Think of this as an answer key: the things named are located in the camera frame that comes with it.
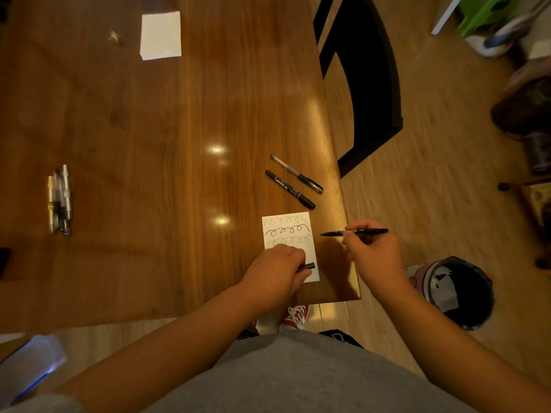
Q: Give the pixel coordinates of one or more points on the person's right hand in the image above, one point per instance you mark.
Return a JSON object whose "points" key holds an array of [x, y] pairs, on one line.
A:
{"points": [[379, 262]]}

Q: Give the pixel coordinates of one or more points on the person's left hand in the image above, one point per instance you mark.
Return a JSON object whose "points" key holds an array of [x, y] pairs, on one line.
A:
{"points": [[271, 279]]}

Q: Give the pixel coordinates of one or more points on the person's left fingers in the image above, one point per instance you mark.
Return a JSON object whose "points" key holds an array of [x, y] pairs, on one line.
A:
{"points": [[292, 257]]}

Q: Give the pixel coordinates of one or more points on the person's right fingers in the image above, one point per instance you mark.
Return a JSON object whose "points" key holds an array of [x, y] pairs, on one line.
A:
{"points": [[359, 247]]}

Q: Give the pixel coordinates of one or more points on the black pen cap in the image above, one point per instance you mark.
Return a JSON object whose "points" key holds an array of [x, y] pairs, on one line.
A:
{"points": [[308, 266]]}

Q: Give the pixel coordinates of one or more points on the person's right forearm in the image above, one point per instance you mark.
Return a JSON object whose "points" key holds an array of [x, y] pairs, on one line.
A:
{"points": [[452, 352]]}

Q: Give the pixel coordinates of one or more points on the person's left forearm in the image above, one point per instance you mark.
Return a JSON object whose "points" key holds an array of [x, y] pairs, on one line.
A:
{"points": [[172, 348]]}

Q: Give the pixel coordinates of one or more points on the white card with black scribbles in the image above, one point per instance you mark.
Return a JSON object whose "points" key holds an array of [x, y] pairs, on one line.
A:
{"points": [[287, 230]]}

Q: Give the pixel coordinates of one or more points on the red and white shoe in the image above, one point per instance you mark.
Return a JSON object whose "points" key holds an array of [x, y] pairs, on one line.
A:
{"points": [[295, 318]]}

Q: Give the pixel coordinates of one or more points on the black marker pen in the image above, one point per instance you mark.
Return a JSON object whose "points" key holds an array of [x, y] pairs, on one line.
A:
{"points": [[289, 189]]}

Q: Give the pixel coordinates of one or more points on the clear pen with black cap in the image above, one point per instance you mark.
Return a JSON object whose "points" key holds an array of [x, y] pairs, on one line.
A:
{"points": [[296, 173]]}

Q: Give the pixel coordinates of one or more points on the black shorts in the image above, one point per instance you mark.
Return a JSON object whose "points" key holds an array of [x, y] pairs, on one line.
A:
{"points": [[342, 338]]}

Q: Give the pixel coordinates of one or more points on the black and white helmet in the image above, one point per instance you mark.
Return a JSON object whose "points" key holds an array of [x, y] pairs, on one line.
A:
{"points": [[460, 292]]}

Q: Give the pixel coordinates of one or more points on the grey shirt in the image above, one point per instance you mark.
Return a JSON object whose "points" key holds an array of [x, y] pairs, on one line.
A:
{"points": [[292, 378]]}

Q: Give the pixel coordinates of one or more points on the black chair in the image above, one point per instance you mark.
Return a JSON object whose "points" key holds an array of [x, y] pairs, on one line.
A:
{"points": [[370, 81]]}

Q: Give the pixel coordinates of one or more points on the wooden stool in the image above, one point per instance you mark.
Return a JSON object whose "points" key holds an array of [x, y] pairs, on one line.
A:
{"points": [[538, 202]]}

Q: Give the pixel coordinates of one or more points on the dark brown bag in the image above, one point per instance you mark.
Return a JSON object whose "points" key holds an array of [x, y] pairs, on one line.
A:
{"points": [[523, 107]]}

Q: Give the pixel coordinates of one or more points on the dark slim pen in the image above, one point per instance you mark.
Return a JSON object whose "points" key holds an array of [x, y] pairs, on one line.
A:
{"points": [[57, 197]]}

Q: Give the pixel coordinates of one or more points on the white and blue appliance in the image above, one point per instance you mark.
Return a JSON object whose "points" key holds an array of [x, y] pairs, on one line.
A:
{"points": [[495, 40]]}

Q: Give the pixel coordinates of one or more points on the yellow pen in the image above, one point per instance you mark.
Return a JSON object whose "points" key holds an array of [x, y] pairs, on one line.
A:
{"points": [[50, 204]]}

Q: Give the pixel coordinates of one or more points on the white furniture leg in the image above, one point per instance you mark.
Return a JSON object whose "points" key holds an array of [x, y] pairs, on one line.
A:
{"points": [[447, 14]]}

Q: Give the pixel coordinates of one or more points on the blank white paper sheet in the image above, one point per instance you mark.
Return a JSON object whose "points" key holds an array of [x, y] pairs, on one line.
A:
{"points": [[160, 36]]}

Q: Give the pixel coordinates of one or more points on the green plastic stool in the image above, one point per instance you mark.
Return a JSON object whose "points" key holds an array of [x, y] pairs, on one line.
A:
{"points": [[482, 12]]}

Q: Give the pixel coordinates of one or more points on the small crumpled wrapper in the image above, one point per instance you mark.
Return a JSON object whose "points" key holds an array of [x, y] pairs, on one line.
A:
{"points": [[114, 36]]}

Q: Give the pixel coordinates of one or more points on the clear plastic bag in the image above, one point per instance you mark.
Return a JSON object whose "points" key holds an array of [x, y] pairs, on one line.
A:
{"points": [[28, 365]]}

